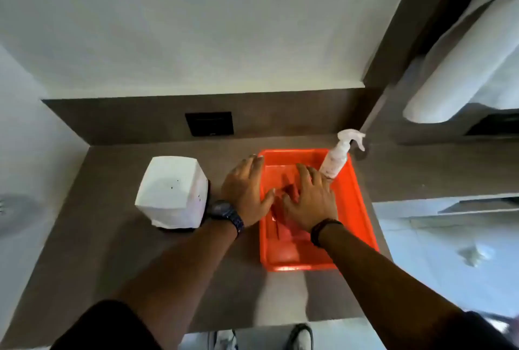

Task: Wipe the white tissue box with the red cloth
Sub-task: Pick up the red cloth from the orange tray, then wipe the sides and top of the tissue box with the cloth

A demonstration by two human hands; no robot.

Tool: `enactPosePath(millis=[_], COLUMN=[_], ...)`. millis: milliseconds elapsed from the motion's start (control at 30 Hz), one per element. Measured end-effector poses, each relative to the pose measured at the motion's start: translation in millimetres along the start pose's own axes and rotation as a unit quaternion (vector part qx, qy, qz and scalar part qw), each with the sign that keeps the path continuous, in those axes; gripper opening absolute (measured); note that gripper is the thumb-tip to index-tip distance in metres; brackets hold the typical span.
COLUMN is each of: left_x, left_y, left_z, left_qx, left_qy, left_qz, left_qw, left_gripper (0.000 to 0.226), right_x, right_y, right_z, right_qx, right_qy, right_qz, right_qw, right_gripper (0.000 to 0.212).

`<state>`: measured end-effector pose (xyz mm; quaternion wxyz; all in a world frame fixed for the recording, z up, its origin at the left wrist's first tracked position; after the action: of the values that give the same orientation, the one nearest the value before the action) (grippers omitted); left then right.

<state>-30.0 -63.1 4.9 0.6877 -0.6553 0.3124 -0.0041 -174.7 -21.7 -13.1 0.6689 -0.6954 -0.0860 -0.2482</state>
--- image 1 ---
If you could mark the person's left hand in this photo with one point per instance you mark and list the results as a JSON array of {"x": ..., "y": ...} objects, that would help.
[{"x": 242, "y": 193}]

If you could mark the person's right hand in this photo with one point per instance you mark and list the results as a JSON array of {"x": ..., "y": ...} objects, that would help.
[{"x": 314, "y": 203}]

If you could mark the person's right thumb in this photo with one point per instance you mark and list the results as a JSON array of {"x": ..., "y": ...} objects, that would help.
[{"x": 290, "y": 203}]

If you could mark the person's left thumb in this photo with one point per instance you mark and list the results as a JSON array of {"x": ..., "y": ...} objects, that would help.
[{"x": 269, "y": 200}]

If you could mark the person's left forearm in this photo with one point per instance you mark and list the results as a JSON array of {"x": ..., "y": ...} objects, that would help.
[{"x": 182, "y": 276}]

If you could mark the person's right forearm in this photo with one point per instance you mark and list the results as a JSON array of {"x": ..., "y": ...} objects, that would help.
[{"x": 381, "y": 285}]

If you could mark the dark wrist watch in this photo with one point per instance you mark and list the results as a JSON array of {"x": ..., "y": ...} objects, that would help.
[{"x": 225, "y": 212}]

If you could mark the white spray bottle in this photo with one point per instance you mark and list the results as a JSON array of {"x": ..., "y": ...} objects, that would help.
[{"x": 335, "y": 159}]

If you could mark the orange plastic tray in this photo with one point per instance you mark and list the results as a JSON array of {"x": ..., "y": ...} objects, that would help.
[{"x": 352, "y": 220}]

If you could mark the white square box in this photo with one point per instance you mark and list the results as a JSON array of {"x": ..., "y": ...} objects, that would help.
[{"x": 172, "y": 193}]

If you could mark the person's right shoe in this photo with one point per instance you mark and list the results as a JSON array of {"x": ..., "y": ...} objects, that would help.
[{"x": 300, "y": 338}]

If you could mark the person's shoe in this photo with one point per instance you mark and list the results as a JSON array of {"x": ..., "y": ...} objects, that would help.
[
  {"x": 224, "y": 340},
  {"x": 300, "y": 338}
]

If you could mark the white sink basin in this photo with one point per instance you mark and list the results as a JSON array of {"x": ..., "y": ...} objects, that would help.
[{"x": 429, "y": 240}]

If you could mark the person's left shoe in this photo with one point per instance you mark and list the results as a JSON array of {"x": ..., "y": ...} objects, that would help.
[{"x": 224, "y": 340}]

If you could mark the metal sink drain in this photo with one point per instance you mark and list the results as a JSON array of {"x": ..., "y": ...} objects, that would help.
[{"x": 477, "y": 254}]

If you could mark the black left sleeve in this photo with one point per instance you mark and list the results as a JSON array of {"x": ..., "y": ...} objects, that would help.
[{"x": 105, "y": 327}]

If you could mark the black sleeve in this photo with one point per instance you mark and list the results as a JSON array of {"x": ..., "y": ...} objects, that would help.
[
  {"x": 478, "y": 333},
  {"x": 105, "y": 327}
]

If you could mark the white hanging towel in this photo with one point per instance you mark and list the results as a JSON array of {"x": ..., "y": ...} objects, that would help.
[{"x": 466, "y": 61}]

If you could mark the black right sleeve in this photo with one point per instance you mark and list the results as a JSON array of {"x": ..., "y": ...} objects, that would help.
[{"x": 478, "y": 333}]

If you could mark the black wall plate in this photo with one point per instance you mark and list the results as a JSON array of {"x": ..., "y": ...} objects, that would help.
[{"x": 209, "y": 123}]

